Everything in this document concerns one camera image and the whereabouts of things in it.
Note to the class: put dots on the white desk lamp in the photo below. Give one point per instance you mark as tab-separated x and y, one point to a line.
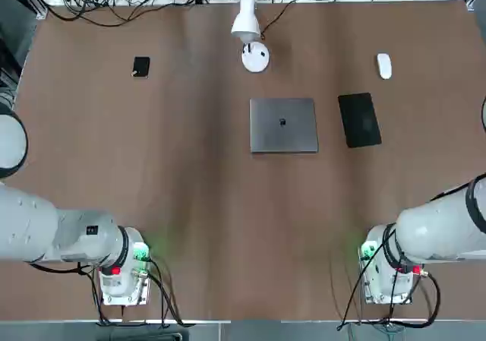
255	58

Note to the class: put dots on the small black object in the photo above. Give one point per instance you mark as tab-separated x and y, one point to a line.
141	67

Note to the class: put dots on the white computer mouse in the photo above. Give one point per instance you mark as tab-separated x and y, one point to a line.
384	66

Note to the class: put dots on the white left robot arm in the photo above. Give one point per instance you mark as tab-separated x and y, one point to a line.
30	223

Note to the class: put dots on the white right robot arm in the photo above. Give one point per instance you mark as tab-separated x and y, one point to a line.
436	227

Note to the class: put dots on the grey closed laptop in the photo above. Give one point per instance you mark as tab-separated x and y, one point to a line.
281	136

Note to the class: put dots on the black mouse pad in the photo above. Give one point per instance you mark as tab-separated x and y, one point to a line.
358	120

